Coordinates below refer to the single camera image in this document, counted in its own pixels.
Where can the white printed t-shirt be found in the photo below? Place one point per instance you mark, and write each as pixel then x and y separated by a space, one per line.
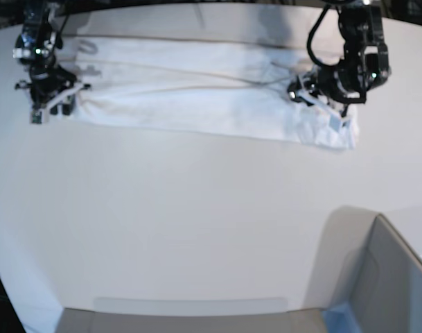
pixel 217 88

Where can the grey cardboard bin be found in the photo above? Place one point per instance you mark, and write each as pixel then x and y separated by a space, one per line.
pixel 381 290

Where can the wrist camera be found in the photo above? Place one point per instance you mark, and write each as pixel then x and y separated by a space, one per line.
pixel 338 123
pixel 39 116

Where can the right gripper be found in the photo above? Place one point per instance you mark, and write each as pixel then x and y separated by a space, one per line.
pixel 53 88

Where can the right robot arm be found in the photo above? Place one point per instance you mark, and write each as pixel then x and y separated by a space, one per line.
pixel 40 37

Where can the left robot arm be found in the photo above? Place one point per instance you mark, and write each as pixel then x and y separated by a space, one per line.
pixel 363 66

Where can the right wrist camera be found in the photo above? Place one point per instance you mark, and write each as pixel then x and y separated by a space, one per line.
pixel 39 116

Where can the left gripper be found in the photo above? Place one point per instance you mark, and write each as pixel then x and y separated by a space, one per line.
pixel 306 88

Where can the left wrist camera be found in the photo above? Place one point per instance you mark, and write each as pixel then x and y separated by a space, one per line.
pixel 338 123

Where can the grey tape strip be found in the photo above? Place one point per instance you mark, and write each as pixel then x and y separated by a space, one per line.
pixel 191 307

